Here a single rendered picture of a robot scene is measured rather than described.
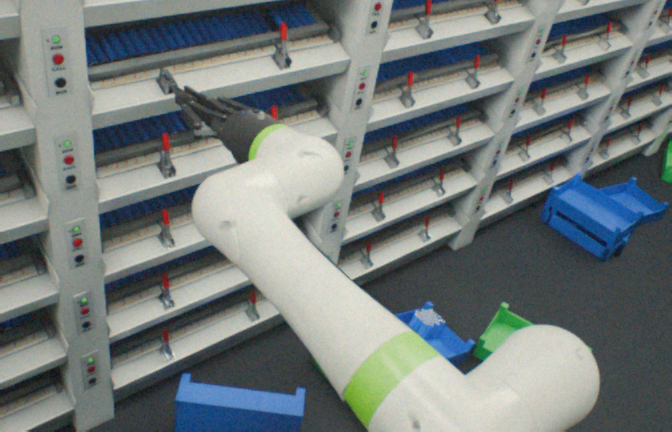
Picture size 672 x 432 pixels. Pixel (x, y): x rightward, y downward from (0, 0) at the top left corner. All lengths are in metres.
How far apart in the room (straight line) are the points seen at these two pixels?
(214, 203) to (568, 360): 0.47
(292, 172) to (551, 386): 0.43
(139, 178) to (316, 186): 0.56
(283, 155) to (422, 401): 0.40
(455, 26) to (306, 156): 0.97
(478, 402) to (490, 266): 1.79
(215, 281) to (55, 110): 0.70
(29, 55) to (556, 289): 1.91
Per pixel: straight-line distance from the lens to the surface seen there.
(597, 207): 2.89
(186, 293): 1.72
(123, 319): 1.67
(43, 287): 1.49
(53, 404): 1.79
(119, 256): 1.53
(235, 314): 1.94
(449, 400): 0.72
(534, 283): 2.51
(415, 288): 2.31
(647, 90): 3.33
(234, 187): 0.89
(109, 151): 1.42
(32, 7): 1.15
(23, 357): 1.63
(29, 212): 1.36
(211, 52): 1.40
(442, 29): 1.80
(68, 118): 1.25
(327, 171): 0.95
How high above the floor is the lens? 1.56
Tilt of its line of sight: 37 degrees down
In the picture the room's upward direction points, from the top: 11 degrees clockwise
